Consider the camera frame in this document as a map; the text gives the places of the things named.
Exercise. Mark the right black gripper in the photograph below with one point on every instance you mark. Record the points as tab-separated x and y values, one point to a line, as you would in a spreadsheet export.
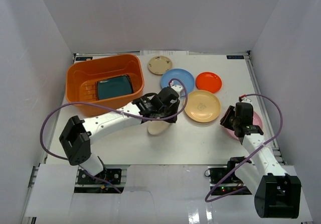
224	121

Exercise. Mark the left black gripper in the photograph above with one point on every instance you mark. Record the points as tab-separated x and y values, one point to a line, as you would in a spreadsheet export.
171	111

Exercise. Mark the cream round plate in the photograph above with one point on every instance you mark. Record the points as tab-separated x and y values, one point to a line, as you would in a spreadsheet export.
157	127

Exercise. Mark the pink round plate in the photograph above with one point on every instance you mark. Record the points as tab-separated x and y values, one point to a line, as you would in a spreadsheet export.
256	121

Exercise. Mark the yellow round plate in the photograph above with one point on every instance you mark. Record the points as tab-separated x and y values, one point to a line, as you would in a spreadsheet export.
202	106

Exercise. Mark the blue round plate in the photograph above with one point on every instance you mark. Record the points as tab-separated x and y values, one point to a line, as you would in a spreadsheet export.
183	75

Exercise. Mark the teal square plate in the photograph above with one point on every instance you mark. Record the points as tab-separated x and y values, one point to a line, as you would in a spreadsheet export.
114	87

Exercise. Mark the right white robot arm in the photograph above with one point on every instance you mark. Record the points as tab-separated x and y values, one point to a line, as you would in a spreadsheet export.
276	192

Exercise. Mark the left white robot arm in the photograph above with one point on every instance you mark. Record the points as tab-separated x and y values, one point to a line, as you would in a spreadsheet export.
78	135

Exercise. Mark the orange plastic bin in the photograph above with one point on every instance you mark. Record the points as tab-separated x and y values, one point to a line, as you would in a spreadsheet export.
82	78

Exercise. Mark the orange round plate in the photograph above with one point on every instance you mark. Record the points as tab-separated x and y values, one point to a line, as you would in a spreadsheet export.
209	81

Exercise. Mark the small beige floral plate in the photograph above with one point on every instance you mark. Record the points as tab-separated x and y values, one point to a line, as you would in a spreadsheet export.
159	65

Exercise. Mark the white paper sheets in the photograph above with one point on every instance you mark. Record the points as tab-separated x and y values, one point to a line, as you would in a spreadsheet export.
167	53

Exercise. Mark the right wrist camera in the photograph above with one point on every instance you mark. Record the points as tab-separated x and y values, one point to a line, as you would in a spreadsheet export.
245	99

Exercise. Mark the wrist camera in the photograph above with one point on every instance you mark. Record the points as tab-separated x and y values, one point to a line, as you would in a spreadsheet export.
245	99
179	89

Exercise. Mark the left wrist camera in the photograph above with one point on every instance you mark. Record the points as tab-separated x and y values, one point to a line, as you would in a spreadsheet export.
179	89

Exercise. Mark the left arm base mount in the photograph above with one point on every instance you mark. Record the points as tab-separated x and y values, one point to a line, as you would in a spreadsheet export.
107	182

